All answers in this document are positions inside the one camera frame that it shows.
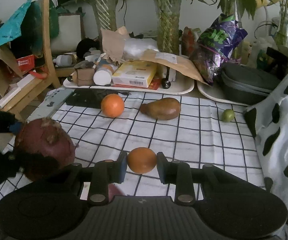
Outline small orange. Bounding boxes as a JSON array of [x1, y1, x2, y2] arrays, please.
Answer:
[[127, 147, 157, 174]]

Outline black roller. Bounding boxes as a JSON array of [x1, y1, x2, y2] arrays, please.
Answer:
[[162, 67, 172, 90]]

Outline cow print blanket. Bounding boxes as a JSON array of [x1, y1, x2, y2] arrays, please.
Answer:
[[244, 69, 288, 235]]

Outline torn brown paper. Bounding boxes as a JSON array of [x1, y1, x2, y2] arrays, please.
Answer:
[[101, 28, 129, 62]]

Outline white tray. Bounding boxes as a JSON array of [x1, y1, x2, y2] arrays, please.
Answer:
[[197, 80, 251, 107], [63, 69, 194, 95]]

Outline dark green bag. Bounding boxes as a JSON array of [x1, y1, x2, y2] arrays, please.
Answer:
[[22, 0, 59, 55]]

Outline teal plastic bag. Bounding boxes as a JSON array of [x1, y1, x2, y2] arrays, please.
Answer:
[[0, 0, 33, 53]]

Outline brown pear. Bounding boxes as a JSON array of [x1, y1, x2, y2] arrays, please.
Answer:
[[140, 97, 181, 120]]

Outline small cardboard box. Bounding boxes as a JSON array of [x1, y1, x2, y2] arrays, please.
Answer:
[[76, 69, 96, 85]]

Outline long white box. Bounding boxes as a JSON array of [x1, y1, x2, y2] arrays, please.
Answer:
[[0, 74, 38, 109]]

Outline purple snack bag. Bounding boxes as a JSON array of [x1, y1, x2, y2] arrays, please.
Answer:
[[191, 14, 248, 85]]

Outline flat black box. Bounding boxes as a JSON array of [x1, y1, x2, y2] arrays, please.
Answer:
[[65, 90, 131, 109]]

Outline purple sweet potato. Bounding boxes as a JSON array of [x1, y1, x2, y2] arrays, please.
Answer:
[[14, 118, 76, 180]]

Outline red snack packet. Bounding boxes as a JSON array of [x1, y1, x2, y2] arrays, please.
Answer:
[[182, 27, 196, 57]]

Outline white bottle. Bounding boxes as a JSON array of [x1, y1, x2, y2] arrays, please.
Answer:
[[53, 55, 73, 67]]

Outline brown paper envelope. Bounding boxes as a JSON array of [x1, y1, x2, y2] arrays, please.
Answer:
[[141, 49, 209, 85]]

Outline small green fruit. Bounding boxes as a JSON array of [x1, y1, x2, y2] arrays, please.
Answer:
[[221, 109, 235, 123]]

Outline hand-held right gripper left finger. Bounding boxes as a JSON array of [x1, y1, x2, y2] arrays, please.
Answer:
[[70, 151, 128, 204]]

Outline white plastic bag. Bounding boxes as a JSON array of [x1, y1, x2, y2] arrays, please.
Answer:
[[124, 38, 159, 60]]

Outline white black checked cloth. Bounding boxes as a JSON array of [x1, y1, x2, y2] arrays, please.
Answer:
[[0, 90, 268, 210]]

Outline black zipped case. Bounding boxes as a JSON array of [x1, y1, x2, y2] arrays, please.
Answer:
[[220, 62, 281, 105]]

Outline white board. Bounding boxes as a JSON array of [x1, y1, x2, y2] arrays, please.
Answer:
[[50, 15, 82, 54]]

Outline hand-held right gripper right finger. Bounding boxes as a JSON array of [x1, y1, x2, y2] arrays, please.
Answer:
[[156, 152, 237, 204]]

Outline wooden chair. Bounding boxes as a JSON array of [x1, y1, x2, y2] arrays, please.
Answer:
[[0, 0, 61, 120]]

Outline large orange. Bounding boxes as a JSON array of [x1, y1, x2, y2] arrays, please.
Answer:
[[101, 94, 125, 117]]

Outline red cardboard box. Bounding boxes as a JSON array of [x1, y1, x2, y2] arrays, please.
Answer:
[[16, 55, 36, 72]]

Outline brown paper bag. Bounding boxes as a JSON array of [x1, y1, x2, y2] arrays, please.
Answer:
[[0, 42, 25, 97]]

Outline yellow white carton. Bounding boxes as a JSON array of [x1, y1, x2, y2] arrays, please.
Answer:
[[111, 60, 158, 88]]

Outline red handled tool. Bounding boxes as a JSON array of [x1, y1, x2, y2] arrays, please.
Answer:
[[29, 70, 47, 79]]

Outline black square container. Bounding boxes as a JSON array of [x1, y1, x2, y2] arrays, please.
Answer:
[[266, 46, 288, 74]]

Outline white cylindrical jar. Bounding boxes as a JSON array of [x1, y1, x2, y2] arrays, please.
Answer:
[[93, 66, 113, 85]]

